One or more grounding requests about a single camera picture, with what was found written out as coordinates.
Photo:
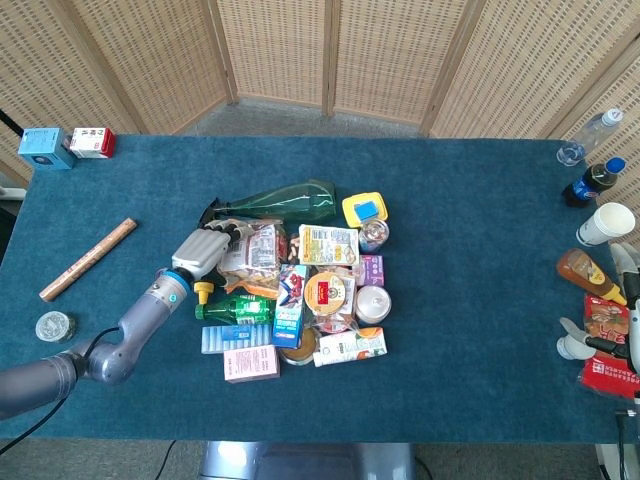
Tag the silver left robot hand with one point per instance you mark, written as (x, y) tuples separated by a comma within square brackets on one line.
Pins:
[(200, 250)]

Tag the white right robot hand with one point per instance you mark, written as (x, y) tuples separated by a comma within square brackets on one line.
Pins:
[(631, 280)]

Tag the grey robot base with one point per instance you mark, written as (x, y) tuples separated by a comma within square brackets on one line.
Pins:
[(310, 462)]

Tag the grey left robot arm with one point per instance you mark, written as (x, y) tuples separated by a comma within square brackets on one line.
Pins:
[(130, 330)]

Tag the red snack bag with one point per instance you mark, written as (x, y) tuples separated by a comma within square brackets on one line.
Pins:
[(605, 320)]

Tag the clear snack bag white label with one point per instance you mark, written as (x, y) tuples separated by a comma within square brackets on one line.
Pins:
[(255, 255)]

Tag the orange bag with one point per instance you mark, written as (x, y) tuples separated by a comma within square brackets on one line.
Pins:
[(250, 290)]

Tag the orange sauce squeeze bottle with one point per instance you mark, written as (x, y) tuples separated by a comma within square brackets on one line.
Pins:
[(585, 272)]

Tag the white paper cup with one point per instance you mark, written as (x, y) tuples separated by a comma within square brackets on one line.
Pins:
[(605, 225)]

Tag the green bottle yellow cap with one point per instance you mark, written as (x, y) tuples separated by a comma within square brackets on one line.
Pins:
[(235, 309)]

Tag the light blue ribbed box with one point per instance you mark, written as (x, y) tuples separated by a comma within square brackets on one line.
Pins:
[(235, 339)]

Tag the red package white text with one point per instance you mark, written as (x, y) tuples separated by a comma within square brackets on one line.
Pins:
[(610, 375)]

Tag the large green transparent bottle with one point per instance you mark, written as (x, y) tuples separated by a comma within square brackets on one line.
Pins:
[(290, 202)]

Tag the cola bottle blue cap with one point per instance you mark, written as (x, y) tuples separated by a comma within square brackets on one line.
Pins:
[(592, 182)]

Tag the blue spiderman box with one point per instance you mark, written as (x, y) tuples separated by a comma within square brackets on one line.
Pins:
[(291, 305)]

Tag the brown wooden stick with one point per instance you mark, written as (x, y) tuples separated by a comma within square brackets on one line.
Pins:
[(87, 260)]

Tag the pink box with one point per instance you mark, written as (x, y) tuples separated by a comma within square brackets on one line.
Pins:
[(251, 363)]

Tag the yellow and white flat box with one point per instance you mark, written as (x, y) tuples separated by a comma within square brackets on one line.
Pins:
[(327, 245)]

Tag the round tub yellow lid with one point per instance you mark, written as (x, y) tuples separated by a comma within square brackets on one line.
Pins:
[(326, 294)]

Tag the jar with brown lid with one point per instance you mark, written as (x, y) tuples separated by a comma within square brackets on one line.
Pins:
[(300, 350)]

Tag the clear water bottle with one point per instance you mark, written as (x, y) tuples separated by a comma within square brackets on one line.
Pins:
[(587, 137)]

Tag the red and white box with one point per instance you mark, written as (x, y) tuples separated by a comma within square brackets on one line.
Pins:
[(92, 142)]

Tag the yellow plastic container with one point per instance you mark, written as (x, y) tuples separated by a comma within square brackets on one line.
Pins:
[(350, 210)]

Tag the clear wrapped red snack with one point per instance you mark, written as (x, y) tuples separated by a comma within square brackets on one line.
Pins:
[(340, 324)]

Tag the blue table cloth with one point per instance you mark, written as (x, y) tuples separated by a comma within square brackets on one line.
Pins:
[(475, 310)]

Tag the round jar silver lid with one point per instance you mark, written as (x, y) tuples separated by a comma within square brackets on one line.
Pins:
[(54, 326)]

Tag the woven bamboo screen panel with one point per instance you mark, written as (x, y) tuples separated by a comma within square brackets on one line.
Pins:
[(525, 65), (55, 75), (395, 55), (275, 50), (160, 60), (615, 115)]

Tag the blue sponge block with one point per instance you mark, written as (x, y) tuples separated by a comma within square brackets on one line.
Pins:
[(365, 210)]

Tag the purple small box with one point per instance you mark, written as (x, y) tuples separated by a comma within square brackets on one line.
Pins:
[(372, 270)]

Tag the small glass jar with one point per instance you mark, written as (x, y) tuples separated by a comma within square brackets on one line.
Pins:
[(374, 235)]

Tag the white green orange carton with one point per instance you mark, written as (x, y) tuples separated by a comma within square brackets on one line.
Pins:
[(352, 347)]

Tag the silver tin can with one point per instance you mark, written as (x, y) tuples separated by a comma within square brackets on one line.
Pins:
[(373, 304)]

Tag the light blue cardboard box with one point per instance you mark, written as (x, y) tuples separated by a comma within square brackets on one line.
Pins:
[(44, 149)]

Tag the black pole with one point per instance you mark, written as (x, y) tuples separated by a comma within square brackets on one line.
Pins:
[(11, 122)]

